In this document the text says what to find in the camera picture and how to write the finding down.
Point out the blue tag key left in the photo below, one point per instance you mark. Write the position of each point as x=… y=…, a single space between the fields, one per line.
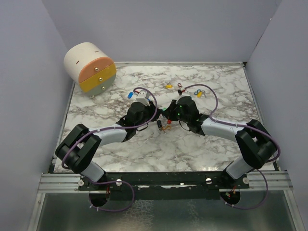
x=130 y=95

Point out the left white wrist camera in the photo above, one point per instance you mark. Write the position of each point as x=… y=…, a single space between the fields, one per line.
x=142 y=98

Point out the black tag key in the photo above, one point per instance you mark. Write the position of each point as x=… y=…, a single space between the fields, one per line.
x=159 y=124

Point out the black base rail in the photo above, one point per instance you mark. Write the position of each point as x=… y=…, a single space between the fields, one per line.
x=124 y=186

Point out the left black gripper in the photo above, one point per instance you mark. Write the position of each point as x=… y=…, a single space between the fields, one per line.
x=151 y=108

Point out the round pastel drawer cabinet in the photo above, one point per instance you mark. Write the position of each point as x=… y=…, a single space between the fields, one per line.
x=90 y=68

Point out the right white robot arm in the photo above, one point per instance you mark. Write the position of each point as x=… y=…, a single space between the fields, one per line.
x=253 y=140

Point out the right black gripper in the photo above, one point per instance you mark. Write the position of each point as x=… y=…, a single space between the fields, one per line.
x=168 y=113

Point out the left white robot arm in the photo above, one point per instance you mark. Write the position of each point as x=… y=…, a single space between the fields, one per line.
x=79 y=147

